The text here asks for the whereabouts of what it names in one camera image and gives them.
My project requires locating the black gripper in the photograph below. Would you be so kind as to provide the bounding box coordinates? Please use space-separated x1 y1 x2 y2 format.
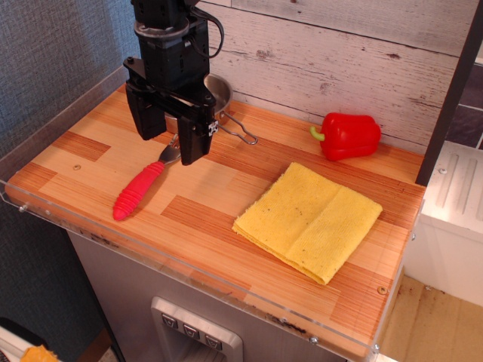
124 35 215 166

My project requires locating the small steel pot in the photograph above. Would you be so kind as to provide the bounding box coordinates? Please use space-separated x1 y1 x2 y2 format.
165 73 260 146

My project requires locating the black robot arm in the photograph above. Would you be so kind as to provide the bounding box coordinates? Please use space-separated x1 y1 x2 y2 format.
124 1 224 165

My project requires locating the yellow folded towel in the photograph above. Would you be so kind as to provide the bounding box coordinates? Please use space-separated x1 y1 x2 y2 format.
232 162 383 285

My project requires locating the clear acrylic table guard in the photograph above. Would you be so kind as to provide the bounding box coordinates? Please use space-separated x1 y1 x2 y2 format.
1 72 424 361

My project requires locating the grey toy kitchen cabinet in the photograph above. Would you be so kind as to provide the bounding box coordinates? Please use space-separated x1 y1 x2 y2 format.
69 232 342 361

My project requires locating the red toy bell pepper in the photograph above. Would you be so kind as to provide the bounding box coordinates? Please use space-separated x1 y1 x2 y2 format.
309 112 381 161

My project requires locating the silver dispenser button panel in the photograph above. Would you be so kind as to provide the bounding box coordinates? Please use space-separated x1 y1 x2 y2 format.
151 296 244 361

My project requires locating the yellow black object bottom left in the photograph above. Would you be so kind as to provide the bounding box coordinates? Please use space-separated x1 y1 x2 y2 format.
1 317 59 361

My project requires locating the white toy sink unit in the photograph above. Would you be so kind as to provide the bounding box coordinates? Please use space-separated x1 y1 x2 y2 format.
403 142 482 305

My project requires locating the red handled toy fork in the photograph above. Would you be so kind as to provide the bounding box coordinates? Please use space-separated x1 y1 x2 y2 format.
112 133 181 221

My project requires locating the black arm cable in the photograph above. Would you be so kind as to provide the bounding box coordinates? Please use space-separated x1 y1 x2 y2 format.
184 5 225 60

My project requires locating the dark right vertical post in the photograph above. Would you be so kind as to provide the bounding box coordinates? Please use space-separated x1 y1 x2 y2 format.
416 1 482 186

